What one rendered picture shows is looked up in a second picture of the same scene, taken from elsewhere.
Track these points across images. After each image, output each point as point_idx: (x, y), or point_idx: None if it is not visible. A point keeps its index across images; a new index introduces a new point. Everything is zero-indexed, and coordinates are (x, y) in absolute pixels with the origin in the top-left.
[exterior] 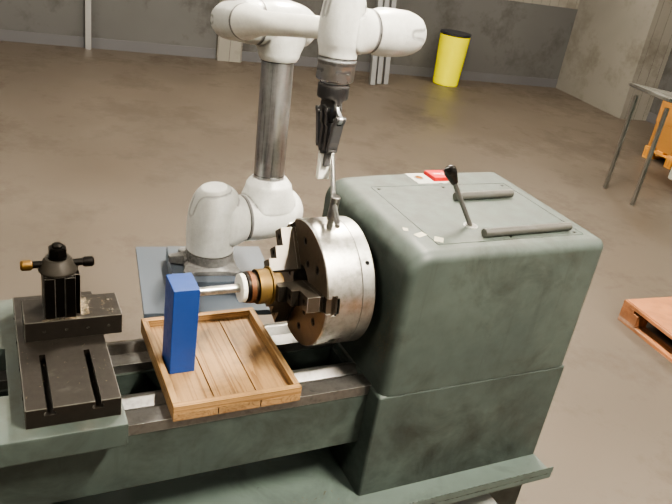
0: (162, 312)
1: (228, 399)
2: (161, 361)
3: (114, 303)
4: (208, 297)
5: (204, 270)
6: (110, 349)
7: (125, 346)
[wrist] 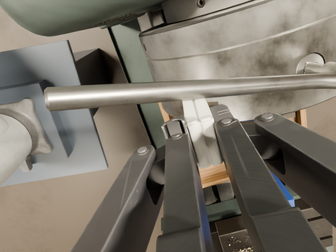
0: (102, 156)
1: (306, 121)
2: None
3: (238, 234)
4: (65, 121)
5: (41, 136)
6: (209, 198)
7: (206, 190)
